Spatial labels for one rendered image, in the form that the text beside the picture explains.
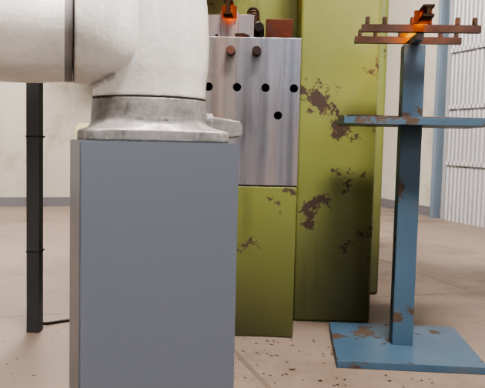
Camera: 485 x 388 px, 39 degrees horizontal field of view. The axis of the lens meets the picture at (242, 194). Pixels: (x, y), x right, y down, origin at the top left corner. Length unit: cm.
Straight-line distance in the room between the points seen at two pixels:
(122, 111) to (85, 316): 26
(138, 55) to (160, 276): 28
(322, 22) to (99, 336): 162
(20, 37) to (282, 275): 139
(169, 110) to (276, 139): 120
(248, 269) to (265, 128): 43
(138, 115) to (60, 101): 524
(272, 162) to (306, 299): 52
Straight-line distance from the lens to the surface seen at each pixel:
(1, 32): 87
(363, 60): 229
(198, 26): 90
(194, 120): 89
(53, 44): 87
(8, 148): 609
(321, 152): 226
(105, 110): 89
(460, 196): 561
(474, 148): 548
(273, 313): 212
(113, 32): 87
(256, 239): 207
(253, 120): 205
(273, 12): 264
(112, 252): 85
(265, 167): 205
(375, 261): 277
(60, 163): 610
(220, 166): 86
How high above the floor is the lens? 60
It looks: 4 degrees down
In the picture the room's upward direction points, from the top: 1 degrees clockwise
